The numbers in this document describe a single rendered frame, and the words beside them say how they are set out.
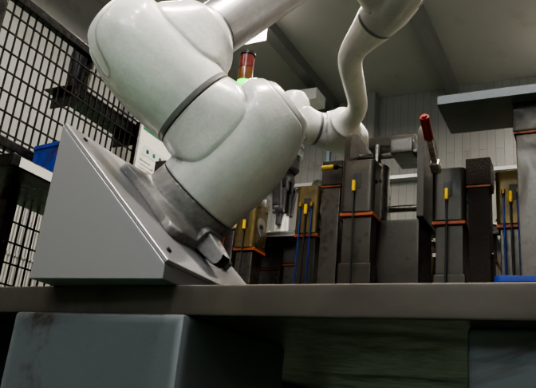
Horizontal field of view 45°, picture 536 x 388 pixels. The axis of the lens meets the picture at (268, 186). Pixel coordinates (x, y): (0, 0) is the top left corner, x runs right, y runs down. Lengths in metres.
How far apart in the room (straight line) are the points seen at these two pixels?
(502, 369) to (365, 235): 0.65
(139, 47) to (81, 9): 9.71
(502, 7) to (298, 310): 9.86
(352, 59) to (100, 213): 0.88
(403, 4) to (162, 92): 0.65
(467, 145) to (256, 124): 10.98
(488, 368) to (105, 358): 0.48
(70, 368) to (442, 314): 0.50
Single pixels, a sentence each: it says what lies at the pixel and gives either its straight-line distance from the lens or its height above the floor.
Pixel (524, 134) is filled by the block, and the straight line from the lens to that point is 1.29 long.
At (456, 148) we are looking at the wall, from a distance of 11.94.
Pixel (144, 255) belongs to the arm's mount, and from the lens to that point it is 0.87.
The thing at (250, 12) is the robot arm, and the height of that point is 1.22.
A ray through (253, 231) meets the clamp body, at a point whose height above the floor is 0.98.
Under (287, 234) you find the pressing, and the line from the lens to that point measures 1.66.
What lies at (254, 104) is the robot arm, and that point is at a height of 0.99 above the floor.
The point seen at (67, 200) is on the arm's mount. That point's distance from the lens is 0.99.
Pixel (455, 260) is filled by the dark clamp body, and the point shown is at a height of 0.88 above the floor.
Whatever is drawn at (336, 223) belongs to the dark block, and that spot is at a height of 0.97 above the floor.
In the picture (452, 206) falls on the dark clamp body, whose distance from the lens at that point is 1.40.
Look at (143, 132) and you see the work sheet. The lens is 2.20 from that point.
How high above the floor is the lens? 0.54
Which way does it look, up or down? 20 degrees up
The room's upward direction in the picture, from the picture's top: 6 degrees clockwise
